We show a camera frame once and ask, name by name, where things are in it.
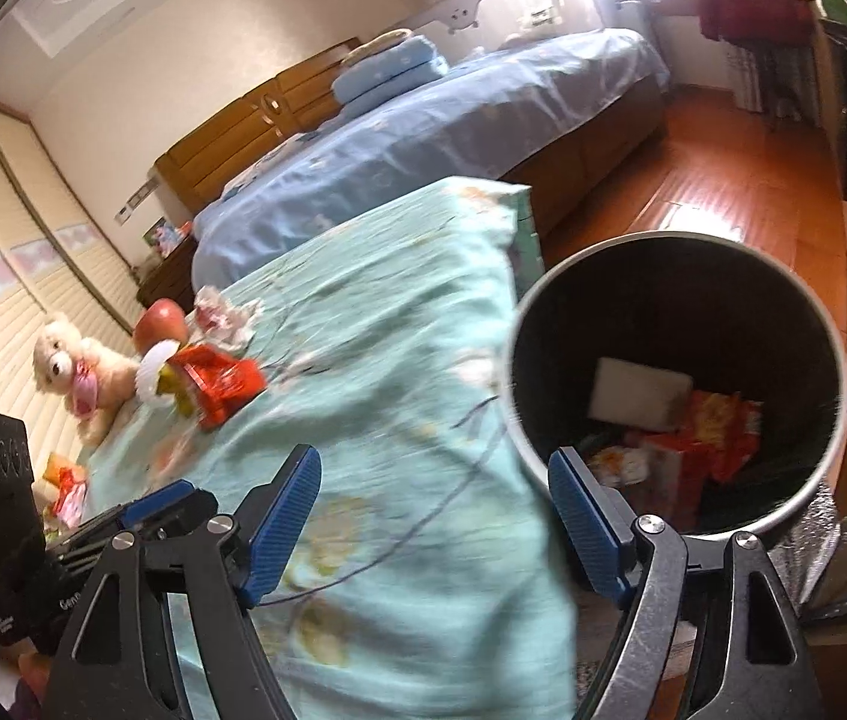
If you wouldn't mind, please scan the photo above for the white foam block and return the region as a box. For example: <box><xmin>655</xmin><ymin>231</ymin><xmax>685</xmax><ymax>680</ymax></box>
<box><xmin>588</xmin><ymin>358</ymin><xmax>693</xmax><ymax>433</ymax></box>

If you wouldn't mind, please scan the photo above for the bed with blue sheet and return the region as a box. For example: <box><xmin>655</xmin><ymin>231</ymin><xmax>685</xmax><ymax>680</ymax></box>
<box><xmin>191</xmin><ymin>29</ymin><xmax>671</xmax><ymax>288</ymax></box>

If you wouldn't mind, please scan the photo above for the folded blue quilt stack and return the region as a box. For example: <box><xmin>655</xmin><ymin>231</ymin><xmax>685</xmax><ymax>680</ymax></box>
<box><xmin>331</xmin><ymin>28</ymin><xmax>449</xmax><ymax>121</ymax></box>

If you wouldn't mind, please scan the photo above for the red yellow apple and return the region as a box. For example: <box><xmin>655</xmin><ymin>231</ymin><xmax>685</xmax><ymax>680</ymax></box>
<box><xmin>133</xmin><ymin>298</ymin><xmax>189</xmax><ymax>356</ymax></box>

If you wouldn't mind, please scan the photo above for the white bed guard rail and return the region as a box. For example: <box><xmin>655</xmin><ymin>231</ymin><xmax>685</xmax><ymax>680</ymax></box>
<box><xmin>399</xmin><ymin>0</ymin><xmax>580</xmax><ymax>65</ymax></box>

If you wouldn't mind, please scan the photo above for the red foil wrapper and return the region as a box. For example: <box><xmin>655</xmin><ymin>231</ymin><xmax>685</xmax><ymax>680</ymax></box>
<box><xmin>168</xmin><ymin>344</ymin><xmax>268</xmax><ymax>431</ymax></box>

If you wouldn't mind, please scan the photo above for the wooden headboard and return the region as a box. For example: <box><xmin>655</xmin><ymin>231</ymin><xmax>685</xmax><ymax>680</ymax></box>
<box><xmin>155</xmin><ymin>37</ymin><xmax>360</xmax><ymax>215</ymax></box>

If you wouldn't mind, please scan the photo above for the dark wooden nightstand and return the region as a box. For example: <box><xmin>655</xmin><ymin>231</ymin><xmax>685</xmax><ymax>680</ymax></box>
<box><xmin>137</xmin><ymin>236</ymin><xmax>197</xmax><ymax>312</ymax></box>

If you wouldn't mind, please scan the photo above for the white red paper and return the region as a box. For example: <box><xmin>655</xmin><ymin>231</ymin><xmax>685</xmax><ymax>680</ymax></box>
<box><xmin>189</xmin><ymin>286</ymin><xmax>263</xmax><ymax>356</ymax></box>

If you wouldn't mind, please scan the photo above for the white radiator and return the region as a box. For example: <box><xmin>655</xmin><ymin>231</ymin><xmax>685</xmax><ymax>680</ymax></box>
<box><xmin>615</xmin><ymin>0</ymin><xmax>663</xmax><ymax>54</ymax></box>

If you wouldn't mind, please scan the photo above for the red snack bag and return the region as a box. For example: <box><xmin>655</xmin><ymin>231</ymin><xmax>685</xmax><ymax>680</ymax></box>
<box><xmin>680</xmin><ymin>390</ymin><xmax>764</xmax><ymax>483</ymax></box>

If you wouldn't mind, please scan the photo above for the black round trash bin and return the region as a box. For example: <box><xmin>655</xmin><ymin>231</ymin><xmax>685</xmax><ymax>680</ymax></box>
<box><xmin>500</xmin><ymin>231</ymin><xmax>847</xmax><ymax>539</ymax></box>

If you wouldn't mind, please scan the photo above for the teal floral tablecloth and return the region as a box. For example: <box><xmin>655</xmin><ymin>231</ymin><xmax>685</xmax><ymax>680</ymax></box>
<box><xmin>85</xmin><ymin>177</ymin><xmax>576</xmax><ymax>718</ymax></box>

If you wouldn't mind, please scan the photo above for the cream teddy bear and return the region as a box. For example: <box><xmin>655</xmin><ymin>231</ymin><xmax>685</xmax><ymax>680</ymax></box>
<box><xmin>31</xmin><ymin>312</ymin><xmax>139</xmax><ymax>447</ymax></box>

